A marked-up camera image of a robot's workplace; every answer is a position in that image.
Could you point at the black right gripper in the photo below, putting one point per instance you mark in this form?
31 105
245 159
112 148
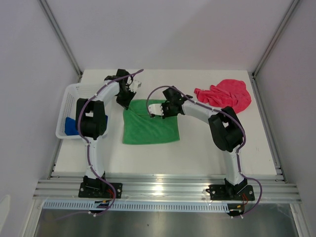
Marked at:
165 114

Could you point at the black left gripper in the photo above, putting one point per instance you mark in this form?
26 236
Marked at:
126 104

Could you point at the green microfiber towel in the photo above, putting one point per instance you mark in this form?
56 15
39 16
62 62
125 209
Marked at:
141 129

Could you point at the blue microfiber towel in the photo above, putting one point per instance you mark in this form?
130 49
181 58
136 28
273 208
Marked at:
70 127

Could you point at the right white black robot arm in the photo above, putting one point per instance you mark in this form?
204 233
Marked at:
226 130

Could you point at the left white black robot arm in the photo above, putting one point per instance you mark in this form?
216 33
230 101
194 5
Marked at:
95 173

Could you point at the white plastic basket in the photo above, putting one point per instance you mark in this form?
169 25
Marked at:
76 91

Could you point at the pink microfiber towel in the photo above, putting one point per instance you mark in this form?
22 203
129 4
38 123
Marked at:
228 92

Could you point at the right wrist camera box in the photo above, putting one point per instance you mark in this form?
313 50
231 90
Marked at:
155 110

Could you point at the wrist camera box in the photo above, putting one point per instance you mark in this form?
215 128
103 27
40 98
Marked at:
155 110
133 87

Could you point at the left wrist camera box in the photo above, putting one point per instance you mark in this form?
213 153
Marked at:
133 87

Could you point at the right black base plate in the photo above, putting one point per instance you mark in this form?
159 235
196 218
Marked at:
219 192

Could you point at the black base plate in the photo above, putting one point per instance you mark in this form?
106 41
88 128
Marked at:
105 191
219 192

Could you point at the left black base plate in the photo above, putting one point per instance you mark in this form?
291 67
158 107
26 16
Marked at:
105 191

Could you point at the white slotted cable duct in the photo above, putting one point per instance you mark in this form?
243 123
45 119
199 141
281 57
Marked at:
120 205

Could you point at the left aluminium frame post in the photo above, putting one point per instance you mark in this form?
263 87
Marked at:
60 36

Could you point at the aluminium frame post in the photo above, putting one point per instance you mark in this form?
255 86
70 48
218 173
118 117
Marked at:
289 13
60 36

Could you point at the aluminium extrusion rail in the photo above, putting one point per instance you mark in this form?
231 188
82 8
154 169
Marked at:
162 187

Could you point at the right aluminium frame post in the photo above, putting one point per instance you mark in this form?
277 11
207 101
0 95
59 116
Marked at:
289 13

